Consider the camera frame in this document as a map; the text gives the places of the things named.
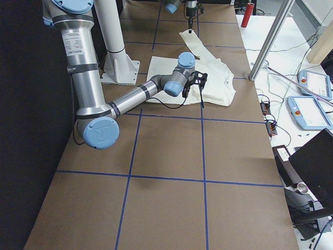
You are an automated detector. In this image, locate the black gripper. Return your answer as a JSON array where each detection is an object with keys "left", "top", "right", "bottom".
[
  {"left": 182, "top": 83, "right": 192, "bottom": 98},
  {"left": 185, "top": 0, "right": 197, "bottom": 33}
]

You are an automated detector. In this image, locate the cream white long-sleeve shirt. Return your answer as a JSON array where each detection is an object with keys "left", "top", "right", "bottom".
[{"left": 147, "top": 30, "right": 236, "bottom": 106}]

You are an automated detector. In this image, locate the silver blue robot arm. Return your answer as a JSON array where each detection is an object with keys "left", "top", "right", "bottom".
[
  {"left": 162, "top": 0, "right": 199, "bottom": 33},
  {"left": 42, "top": 1, "right": 196, "bottom": 149}
]

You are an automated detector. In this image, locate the red cylindrical bottle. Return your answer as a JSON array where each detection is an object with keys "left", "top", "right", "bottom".
[{"left": 241, "top": 2, "right": 255, "bottom": 28}]

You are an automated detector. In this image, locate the black orange connector box far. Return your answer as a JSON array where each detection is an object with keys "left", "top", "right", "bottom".
[{"left": 260, "top": 102, "right": 272, "bottom": 116}]

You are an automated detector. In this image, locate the black orange connector box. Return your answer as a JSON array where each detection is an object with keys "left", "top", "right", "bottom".
[
  {"left": 265, "top": 120, "right": 277, "bottom": 137},
  {"left": 260, "top": 102, "right": 272, "bottom": 116}
]

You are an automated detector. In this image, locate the black orange connector box near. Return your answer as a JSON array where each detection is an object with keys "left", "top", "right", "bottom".
[{"left": 265, "top": 120, "right": 277, "bottom": 137}]

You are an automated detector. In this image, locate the long metal grabber stick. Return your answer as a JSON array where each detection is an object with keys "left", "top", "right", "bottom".
[{"left": 262, "top": 61, "right": 333, "bottom": 106}]

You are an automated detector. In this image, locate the near blue teach pendant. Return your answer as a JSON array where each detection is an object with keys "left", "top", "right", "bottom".
[{"left": 287, "top": 96, "right": 332, "bottom": 130}]

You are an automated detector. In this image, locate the blue teach pendant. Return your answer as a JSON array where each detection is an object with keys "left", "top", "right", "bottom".
[
  {"left": 287, "top": 96, "right": 332, "bottom": 130},
  {"left": 298, "top": 70, "right": 332, "bottom": 101}
]

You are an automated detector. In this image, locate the black computer tower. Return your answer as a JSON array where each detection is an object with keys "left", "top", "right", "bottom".
[{"left": 272, "top": 145, "right": 328, "bottom": 240}]

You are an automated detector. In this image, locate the far blue teach pendant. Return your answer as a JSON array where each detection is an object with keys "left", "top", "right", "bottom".
[{"left": 298, "top": 70, "right": 332, "bottom": 101}]

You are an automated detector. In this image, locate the black monitor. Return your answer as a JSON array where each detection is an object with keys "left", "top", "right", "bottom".
[{"left": 289, "top": 128, "right": 333, "bottom": 207}]

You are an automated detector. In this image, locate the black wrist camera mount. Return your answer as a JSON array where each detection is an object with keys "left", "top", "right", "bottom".
[{"left": 193, "top": 70, "right": 208, "bottom": 92}]

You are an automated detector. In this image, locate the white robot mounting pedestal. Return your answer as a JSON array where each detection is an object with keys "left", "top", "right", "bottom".
[{"left": 94, "top": 0, "right": 140, "bottom": 85}]

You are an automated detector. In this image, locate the aluminium frame post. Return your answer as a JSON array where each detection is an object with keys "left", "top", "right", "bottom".
[{"left": 249, "top": 0, "right": 295, "bottom": 81}]

